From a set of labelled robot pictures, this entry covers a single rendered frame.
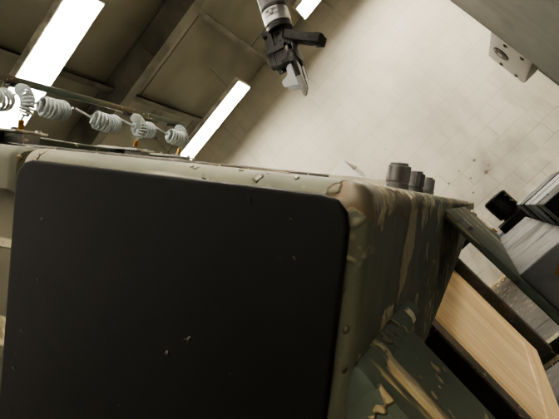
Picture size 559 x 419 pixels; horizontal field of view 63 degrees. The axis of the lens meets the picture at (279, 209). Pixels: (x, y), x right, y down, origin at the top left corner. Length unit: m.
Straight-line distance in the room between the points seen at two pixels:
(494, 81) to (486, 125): 0.53
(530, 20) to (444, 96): 6.02
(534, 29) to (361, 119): 6.12
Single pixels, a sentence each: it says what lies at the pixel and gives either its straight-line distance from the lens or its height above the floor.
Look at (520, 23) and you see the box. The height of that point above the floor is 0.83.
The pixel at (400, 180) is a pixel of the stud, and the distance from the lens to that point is 0.47.
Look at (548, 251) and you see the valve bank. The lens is 0.39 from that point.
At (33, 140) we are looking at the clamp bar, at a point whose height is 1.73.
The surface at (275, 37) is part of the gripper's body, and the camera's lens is 1.33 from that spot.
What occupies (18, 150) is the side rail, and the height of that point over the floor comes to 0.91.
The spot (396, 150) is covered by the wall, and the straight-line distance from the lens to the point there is 6.14.
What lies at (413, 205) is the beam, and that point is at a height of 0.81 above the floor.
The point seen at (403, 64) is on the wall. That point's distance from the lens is 6.38.
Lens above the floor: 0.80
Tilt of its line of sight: 16 degrees up
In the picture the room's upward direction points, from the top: 43 degrees counter-clockwise
